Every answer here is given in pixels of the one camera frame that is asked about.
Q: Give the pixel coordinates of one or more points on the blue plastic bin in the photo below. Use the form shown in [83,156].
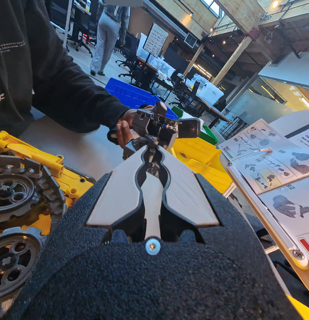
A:
[127,93]

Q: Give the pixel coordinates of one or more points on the grey Lego engine assembly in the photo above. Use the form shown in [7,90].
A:
[144,122]

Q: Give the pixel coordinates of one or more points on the green plastic bin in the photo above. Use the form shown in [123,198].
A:
[209,135]
[177,112]

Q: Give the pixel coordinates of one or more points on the white storage box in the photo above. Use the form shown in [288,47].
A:
[210,93]

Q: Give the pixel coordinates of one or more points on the yellow plastic bin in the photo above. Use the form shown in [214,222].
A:
[207,172]
[302,310]

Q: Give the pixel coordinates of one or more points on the person's left forearm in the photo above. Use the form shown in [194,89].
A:
[82,105]

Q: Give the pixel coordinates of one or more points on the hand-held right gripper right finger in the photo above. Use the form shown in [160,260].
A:
[189,200]

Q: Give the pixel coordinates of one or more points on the white book stand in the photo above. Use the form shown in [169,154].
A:
[269,225]

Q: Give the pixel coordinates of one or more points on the yellow toy robot body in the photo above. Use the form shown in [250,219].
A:
[32,150]

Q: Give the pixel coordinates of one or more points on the printed task sheet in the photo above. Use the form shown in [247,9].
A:
[307,140]

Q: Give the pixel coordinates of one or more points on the grey desk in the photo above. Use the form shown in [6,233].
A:
[82,155]

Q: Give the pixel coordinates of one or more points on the printed sign board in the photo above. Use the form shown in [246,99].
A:
[155,40]

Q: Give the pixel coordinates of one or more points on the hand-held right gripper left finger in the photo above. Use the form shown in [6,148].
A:
[114,200]

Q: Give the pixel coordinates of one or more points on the person's left hand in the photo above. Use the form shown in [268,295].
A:
[124,132]

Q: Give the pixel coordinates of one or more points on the wooden post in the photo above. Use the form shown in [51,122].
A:
[232,60]

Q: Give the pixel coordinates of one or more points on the instruction booklet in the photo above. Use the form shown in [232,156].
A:
[269,160]

